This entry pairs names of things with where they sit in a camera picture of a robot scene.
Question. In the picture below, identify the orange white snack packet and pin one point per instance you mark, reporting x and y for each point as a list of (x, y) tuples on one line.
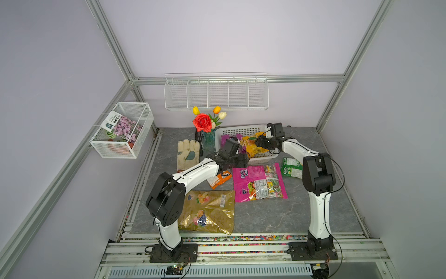
[(219, 179)]

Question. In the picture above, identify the purple flower seed packet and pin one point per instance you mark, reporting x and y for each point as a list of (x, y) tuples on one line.
[(118, 126)]

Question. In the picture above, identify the white wire side basket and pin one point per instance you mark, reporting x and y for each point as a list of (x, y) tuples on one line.
[(117, 149)]

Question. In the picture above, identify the aluminium mounting rail frame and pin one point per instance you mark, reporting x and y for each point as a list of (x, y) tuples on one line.
[(247, 255)]

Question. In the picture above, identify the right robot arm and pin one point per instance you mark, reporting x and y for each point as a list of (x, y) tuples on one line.
[(318, 179)]

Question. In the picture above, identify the pink fruit candy bag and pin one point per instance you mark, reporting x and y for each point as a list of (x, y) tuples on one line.
[(258, 182)]

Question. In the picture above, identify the gold candy bag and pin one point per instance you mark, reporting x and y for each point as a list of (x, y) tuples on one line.
[(208, 211)]

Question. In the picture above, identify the purple grape candy bag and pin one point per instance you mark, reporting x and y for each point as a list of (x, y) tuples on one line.
[(239, 138)]

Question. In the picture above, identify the white wire wall shelf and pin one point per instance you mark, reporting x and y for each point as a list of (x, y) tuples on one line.
[(228, 92)]

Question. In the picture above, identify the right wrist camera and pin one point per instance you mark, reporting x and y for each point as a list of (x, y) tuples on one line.
[(275, 130)]

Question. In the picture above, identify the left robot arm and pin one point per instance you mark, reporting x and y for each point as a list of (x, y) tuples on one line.
[(166, 200)]

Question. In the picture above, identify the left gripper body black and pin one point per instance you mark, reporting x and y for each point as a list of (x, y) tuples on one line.
[(237, 161)]

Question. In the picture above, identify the white plastic basket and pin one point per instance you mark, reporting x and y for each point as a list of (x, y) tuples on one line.
[(259, 159)]

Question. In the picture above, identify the yellow orange candy bag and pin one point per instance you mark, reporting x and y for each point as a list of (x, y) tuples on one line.
[(250, 147)]

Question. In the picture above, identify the cream work glove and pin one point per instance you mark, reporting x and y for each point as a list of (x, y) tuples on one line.
[(188, 154)]

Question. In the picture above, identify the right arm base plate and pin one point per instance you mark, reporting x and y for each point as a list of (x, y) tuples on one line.
[(305, 251)]

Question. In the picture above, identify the green candy packet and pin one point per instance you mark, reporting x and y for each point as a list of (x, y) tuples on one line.
[(291, 167)]

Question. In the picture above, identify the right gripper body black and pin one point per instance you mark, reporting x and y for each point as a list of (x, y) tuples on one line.
[(268, 142)]

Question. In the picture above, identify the glass vase with flowers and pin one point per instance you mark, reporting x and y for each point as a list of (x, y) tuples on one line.
[(205, 126)]

